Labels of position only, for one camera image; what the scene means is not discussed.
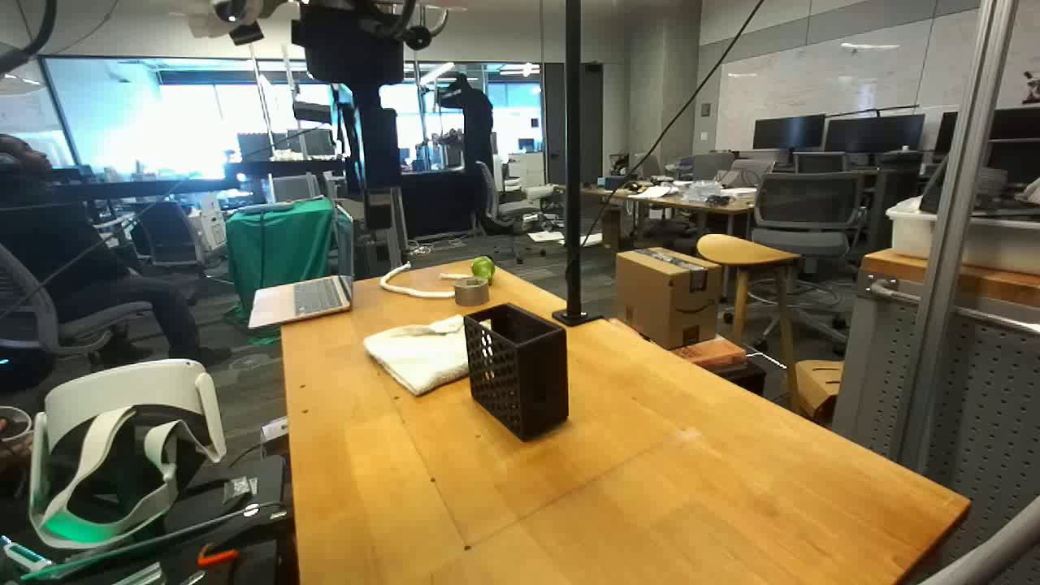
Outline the silver laptop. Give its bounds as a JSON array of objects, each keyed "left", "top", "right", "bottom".
[{"left": 245, "top": 274, "right": 357, "bottom": 332}]

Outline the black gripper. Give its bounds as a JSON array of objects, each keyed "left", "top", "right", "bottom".
[{"left": 291, "top": 0, "right": 408, "bottom": 194}]

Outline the white looped cable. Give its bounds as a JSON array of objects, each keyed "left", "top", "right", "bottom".
[{"left": 379, "top": 259, "right": 460, "bottom": 304}]

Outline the wooden shelf top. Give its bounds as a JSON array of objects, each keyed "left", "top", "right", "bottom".
[{"left": 863, "top": 247, "right": 1040, "bottom": 313}]

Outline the grey mesh office chair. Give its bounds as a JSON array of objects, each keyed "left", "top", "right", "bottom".
[{"left": 747, "top": 170, "right": 871, "bottom": 285}]

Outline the black robot tower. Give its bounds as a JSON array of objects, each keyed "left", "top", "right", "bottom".
[{"left": 434, "top": 72, "right": 498, "bottom": 239}]

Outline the grey metal tube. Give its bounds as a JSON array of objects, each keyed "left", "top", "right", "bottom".
[{"left": 920, "top": 497, "right": 1040, "bottom": 585}]

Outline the green cloth cover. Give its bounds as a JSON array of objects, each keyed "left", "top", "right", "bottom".
[{"left": 225, "top": 199, "right": 354, "bottom": 322}]

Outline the reddish brown box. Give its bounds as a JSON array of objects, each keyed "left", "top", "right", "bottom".
[{"left": 673, "top": 334, "right": 769, "bottom": 395}]

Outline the dark office chair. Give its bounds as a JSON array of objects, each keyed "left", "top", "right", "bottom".
[{"left": 126, "top": 199, "right": 207, "bottom": 274}]

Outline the person in dark clothes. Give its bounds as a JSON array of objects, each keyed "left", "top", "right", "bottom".
[{"left": 0, "top": 131, "right": 206, "bottom": 351}]

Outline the cluttered wooden office desk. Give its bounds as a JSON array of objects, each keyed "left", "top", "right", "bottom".
[{"left": 583, "top": 177, "right": 762, "bottom": 254}]

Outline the silver aluminium frame post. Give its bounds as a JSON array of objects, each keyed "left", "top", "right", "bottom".
[{"left": 896, "top": 0, "right": 1020, "bottom": 476}]

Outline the grey pegboard cabinet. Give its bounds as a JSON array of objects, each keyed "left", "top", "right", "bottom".
[{"left": 832, "top": 274, "right": 1040, "bottom": 515}]

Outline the black pole with base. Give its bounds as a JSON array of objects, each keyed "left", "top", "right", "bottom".
[{"left": 550, "top": 0, "right": 605, "bottom": 330}]

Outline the white VR headset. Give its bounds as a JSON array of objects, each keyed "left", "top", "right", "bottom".
[{"left": 26, "top": 358, "right": 232, "bottom": 554}]

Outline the cardboard box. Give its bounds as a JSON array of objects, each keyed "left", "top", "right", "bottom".
[{"left": 615, "top": 243, "right": 722, "bottom": 351}]

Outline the white terry towel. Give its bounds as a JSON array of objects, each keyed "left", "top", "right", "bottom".
[{"left": 360, "top": 315, "right": 472, "bottom": 400}]

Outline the black computer monitor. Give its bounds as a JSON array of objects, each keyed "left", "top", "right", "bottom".
[
  {"left": 824, "top": 110, "right": 926, "bottom": 161},
  {"left": 752, "top": 110, "right": 830, "bottom": 155}
]

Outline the black plastic tray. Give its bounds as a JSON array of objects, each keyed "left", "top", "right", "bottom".
[{"left": 463, "top": 304, "right": 574, "bottom": 447}]

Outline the small wooden seat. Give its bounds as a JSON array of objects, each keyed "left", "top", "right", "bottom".
[{"left": 791, "top": 358, "right": 847, "bottom": 425}]

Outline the white plastic bin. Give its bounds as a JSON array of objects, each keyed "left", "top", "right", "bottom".
[{"left": 887, "top": 191, "right": 1040, "bottom": 274}]

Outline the wooden stool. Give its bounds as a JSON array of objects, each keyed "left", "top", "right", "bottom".
[{"left": 697, "top": 230, "right": 804, "bottom": 360}]

